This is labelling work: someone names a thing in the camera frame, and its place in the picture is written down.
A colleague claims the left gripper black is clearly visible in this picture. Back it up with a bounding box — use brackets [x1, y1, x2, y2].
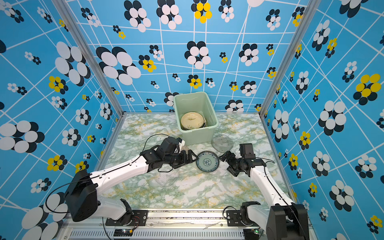
[164, 148, 200, 169]

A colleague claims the blue floral ceramic plate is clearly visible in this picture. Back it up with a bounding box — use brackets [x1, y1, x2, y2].
[196, 151, 220, 173]

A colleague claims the beige ceramic plate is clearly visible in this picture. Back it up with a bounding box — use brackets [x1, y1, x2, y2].
[181, 112, 206, 131]

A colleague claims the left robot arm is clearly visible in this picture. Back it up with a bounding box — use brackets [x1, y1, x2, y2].
[65, 137, 198, 226]

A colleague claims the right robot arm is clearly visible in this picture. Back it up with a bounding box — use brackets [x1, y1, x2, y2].
[219, 144, 310, 240]

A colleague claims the clear glass plate near bin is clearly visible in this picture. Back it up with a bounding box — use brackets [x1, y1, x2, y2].
[211, 134, 234, 153]

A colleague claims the light green plastic bin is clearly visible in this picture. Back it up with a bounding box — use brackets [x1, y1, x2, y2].
[174, 92, 219, 145]

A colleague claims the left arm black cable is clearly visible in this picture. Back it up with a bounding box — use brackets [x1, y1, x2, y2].
[44, 133, 170, 214]

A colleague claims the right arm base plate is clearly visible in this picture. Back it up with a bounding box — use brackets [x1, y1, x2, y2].
[225, 210, 246, 227]

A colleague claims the aluminium front rail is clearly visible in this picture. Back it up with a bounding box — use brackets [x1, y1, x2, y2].
[56, 207, 317, 240]

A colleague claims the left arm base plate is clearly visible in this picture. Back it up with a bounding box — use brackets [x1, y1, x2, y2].
[105, 210, 149, 227]

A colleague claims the right aluminium corner post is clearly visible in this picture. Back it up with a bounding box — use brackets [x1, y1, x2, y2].
[260, 0, 321, 118]

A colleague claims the aluminium corner post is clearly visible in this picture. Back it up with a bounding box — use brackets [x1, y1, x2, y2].
[52, 1, 124, 118]
[260, 0, 321, 118]

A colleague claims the left aluminium corner post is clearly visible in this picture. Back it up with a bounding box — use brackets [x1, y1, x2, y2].
[52, 1, 124, 118]

